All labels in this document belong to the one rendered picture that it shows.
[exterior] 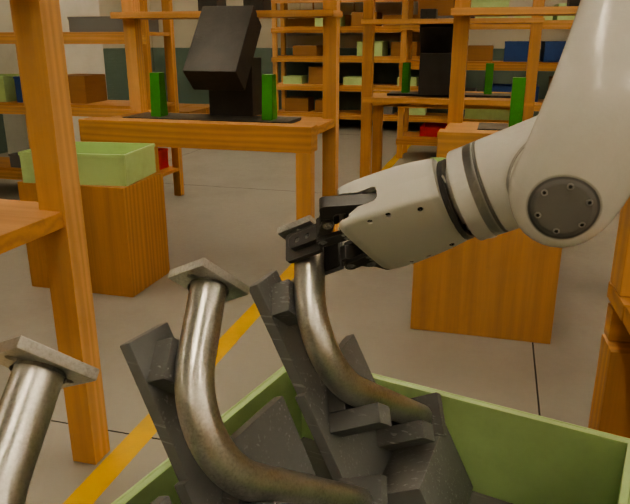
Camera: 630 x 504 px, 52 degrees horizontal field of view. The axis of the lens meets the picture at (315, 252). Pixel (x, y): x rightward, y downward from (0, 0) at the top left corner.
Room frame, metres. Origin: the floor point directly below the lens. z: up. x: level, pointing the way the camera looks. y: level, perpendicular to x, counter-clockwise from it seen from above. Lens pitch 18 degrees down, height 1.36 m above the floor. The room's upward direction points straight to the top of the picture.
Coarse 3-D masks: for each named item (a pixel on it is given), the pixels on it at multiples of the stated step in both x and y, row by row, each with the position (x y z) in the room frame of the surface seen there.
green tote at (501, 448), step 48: (288, 384) 0.74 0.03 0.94; (384, 384) 0.71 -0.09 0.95; (480, 432) 0.65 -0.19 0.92; (528, 432) 0.63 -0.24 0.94; (576, 432) 0.61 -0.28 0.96; (144, 480) 0.52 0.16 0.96; (480, 480) 0.65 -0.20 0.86; (528, 480) 0.63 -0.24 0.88; (576, 480) 0.60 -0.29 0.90; (624, 480) 0.52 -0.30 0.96
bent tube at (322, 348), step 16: (288, 224) 0.63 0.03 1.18; (304, 224) 0.62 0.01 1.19; (320, 256) 0.61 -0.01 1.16; (304, 272) 0.59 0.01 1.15; (320, 272) 0.59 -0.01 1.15; (304, 288) 0.57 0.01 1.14; (320, 288) 0.58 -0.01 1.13; (304, 304) 0.56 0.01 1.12; (320, 304) 0.57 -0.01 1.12; (304, 320) 0.56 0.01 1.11; (320, 320) 0.55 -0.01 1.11; (304, 336) 0.55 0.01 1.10; (320, 336) 0.55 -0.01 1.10; (320, 352) 0.54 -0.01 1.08; (336, 352) 0.55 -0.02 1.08; (320, 368) 0.54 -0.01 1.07; (336, 368) 0.54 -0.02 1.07; (336, 384) 0.54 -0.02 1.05; (352, 384) 0.55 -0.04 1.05; (368, 384) 0.57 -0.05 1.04; (352, 400) 0.55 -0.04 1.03; (368, 400) 0.56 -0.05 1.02; (384, 400) 0.58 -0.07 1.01; (400, 400) 0.61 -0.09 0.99; (400, 416) 0.61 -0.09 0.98; (416, 416) 0.63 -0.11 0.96
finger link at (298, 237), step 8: (320, 224) 0.58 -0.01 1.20; (328, 224) 0.57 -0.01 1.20; (296, 232) 0.62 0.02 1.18; (304, 232) 0.60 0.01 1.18; (312, 232) 0.60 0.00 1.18; (320, 232) 0.58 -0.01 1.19; (328, 232) 0.58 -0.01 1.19; (288, 240) 0.61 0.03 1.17; (296, 240) 0.60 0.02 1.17; (304, 240) 0.60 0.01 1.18; (312, 240) 0.59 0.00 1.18; (288, 248) 0.61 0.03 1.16; (296, 248) 0.60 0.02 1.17; (304, 248) 0.60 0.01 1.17; (312, 248) 0.59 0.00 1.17; (320, 248) 0.59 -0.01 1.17; (288, 256) 0.60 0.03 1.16; (296, 256) 0.60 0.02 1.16; (304, 256) 0.59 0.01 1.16
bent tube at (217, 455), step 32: (192, 288) 0.48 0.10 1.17; (224, 288) 0.49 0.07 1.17; (192, 320) 0.46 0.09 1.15; (192, 352) 0.44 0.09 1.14; (192, 384) 0.42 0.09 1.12; (192, 416) 0.41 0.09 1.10; (192, 448) 0.41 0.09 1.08; (224, 448) 0.41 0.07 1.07; (224, 480) 0.40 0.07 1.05; (256, 480) 0.42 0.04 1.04; (288, 480) 0.44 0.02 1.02; (320, 480) 0.47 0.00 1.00
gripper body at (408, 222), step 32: (352, 192) 0.57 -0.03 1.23; (384, 192) 0.55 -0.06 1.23; (416, 192) 0.54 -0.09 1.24; (448, 192) 0.54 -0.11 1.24; (352, 224) 0.55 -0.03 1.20; (384, 224) 0.55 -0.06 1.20; (416, 224) 0.55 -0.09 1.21; (448, 224) 0.55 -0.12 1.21; (384, 256) 0.59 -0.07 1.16; (416, 256) 0.59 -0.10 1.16
